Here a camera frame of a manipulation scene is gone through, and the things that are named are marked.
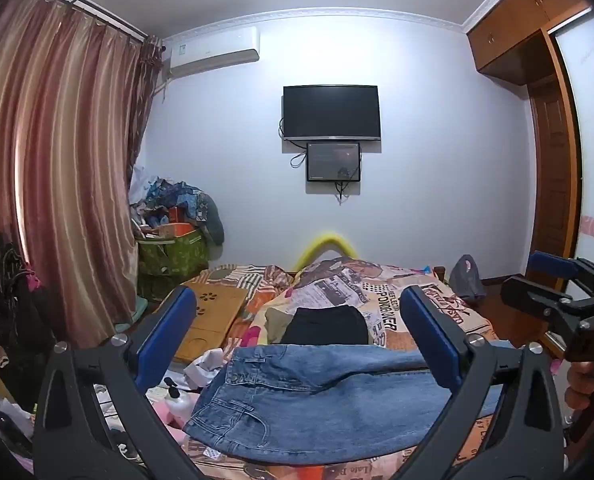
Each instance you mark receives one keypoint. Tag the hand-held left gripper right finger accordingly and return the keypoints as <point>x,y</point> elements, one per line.
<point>432,342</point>

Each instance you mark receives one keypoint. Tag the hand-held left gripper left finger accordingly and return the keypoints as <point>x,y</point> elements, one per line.
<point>169,332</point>

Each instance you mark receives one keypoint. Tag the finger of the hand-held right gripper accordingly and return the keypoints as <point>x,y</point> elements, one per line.
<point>532,297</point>
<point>552,262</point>

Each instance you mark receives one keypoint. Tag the blue denim pants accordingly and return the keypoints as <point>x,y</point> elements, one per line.
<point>302,400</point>

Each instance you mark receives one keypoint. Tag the person's right hand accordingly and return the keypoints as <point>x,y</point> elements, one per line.
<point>579,385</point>

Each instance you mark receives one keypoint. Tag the wooden lap desk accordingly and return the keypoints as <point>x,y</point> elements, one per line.
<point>212,320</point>

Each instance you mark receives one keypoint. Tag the white cloth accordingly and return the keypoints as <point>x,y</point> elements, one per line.
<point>207,367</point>

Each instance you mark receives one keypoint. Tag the newspaper print blanket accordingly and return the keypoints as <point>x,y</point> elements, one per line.
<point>377,305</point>

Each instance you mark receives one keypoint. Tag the grey bag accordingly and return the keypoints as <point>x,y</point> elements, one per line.
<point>464,277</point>

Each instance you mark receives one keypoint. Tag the white pump bottle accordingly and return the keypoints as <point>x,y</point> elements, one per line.
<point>177,405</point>

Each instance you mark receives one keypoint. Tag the green storage box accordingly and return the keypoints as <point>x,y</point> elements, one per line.
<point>177,257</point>

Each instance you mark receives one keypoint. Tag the wooden door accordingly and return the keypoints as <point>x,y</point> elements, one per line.
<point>552,160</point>

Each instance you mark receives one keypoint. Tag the black garment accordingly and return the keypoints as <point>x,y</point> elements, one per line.
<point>327,325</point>

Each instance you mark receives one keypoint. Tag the pile of clothes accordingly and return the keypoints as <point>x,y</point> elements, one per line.
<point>177,202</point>

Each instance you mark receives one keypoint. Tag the yellow foam hoop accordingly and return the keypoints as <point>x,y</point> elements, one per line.
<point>327,239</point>

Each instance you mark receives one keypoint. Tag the dark clothes heap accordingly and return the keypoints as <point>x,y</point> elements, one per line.
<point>12,305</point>

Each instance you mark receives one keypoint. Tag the striped pink curtain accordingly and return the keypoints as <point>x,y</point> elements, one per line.
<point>67,160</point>

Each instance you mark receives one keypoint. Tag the wooden overhead cabinet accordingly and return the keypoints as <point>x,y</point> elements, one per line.
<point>517,30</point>

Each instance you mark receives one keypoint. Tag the white air conditioner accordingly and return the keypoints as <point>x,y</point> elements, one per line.
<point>212,52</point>

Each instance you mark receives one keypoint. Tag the wooden bed post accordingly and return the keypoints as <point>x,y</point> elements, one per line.
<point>440,272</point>

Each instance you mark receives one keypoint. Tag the small black wall monitor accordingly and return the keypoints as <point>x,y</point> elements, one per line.
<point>333,161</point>

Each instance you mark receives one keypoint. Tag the black wall television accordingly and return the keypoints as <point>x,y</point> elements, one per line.
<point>332,112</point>

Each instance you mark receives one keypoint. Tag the curtain rail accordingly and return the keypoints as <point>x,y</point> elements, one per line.
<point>82,7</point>

